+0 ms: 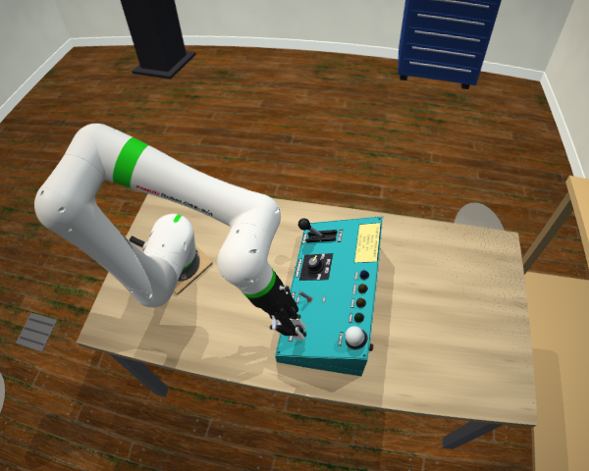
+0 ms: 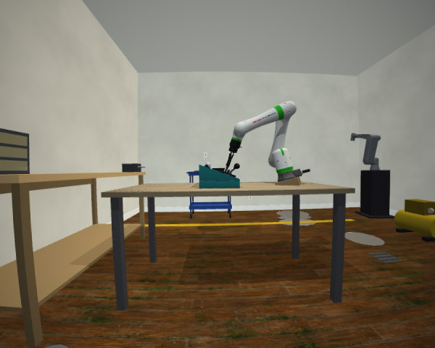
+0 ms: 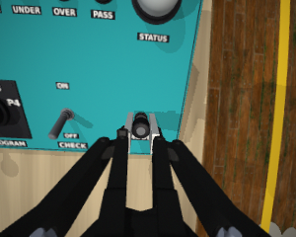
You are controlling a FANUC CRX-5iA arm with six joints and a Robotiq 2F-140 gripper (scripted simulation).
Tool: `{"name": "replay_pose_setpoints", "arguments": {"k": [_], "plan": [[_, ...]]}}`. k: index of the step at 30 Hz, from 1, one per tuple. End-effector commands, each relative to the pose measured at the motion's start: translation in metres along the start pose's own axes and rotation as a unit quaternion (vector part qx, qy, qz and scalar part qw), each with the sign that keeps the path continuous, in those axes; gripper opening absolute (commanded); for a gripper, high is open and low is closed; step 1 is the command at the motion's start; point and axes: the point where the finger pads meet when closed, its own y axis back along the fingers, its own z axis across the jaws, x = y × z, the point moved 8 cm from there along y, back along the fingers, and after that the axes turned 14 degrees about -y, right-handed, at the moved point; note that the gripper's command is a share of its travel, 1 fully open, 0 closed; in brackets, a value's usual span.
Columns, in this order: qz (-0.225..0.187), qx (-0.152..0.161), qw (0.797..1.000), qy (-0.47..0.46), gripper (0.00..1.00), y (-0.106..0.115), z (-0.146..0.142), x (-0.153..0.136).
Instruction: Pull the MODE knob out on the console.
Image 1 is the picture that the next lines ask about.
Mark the teal control panel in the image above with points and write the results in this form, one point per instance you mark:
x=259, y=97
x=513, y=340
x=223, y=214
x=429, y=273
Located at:
x=334, y=287

